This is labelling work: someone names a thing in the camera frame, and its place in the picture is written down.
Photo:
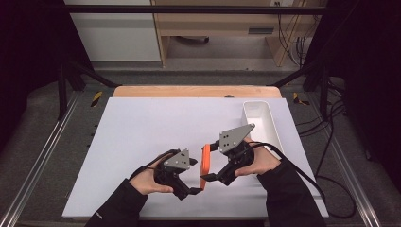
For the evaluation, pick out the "white plastic bin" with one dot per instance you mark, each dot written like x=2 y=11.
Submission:
x=261 y=123

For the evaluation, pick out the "aluminium rail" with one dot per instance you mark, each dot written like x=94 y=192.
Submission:
x=339 y=157
x=31 y=179

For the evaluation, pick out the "dark curtain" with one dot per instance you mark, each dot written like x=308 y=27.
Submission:
x=372 y=63
x=28 y=47

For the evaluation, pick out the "person's right hand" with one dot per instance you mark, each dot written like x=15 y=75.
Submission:
x=265 y=160

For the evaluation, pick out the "wooden table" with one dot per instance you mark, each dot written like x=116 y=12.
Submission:
x=189 y=91

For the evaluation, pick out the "orange phone case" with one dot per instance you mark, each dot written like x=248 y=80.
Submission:
x=205 y=164

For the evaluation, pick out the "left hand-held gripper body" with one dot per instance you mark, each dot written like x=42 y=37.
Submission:
x=176 y=162

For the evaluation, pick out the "white table mat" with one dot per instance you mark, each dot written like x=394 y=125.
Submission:
x=151 y=126

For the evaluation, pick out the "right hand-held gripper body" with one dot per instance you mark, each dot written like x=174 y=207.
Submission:
x=233 y=138

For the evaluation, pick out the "grey desk label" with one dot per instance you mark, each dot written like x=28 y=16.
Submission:
x=261 y=31

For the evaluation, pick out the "wooden desk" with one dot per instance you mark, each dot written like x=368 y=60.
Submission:
x=214 y=23

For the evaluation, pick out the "white cabinet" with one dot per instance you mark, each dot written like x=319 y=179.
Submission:
x=116 y=38

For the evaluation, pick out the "black horizontal frame bar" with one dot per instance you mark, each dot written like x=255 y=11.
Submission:
x=189 y=9

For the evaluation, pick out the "yellow black tape marker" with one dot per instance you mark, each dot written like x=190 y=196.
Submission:
x=296 y=98
x=96 y=99

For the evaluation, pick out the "person's left hand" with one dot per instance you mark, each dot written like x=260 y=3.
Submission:
x=145 y=183

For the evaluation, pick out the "black frame strut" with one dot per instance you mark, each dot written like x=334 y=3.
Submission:
x=323 y=91
x=62 y=94

